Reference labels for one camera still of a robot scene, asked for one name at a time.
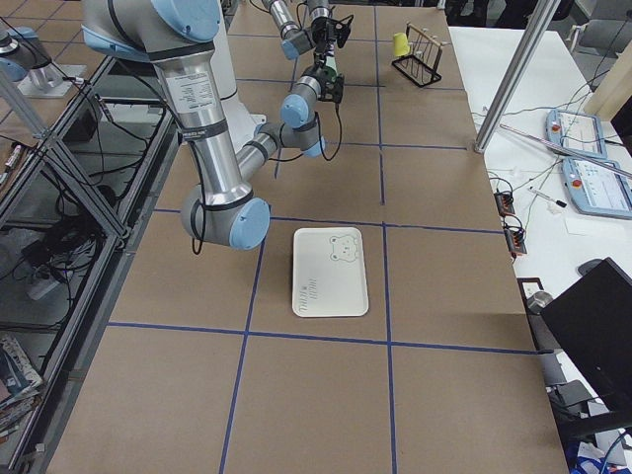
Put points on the teach pendant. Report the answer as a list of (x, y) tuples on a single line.
[(577, 132), (597, 189)]

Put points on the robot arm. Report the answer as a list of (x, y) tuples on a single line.
[(185, 42), (296, 40)]

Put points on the light green cup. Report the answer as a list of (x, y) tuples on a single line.
[(330, 65)]

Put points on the lower teach pendant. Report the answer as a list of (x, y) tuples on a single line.
[(597, 189)]

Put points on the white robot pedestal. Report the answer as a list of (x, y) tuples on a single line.
[(242, 124)]

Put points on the upper teach pendant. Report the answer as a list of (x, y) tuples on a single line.
[(577, 132)]

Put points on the black marker pen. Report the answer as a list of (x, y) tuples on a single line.
[(547, 198)]

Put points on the aluminium frame post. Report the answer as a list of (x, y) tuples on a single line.
[(533, 33)]

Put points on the black wire cup rack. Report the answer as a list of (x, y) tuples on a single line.
[(421, 65)]

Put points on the stack of books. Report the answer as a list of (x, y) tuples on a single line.
[(20, 385)]

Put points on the black laptop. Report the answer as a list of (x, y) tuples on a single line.
[(591, 322)]

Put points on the computer mouse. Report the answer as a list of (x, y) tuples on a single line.
[(587, 266)]

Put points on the metal cup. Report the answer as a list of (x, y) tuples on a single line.
[(537, 301)]

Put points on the yellow cup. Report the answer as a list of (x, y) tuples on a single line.
[(400, 45)]

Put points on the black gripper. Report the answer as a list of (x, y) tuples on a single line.
[(323, 31), (326, 75)]

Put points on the cream bear tray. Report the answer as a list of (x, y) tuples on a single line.
[(328, 273)]

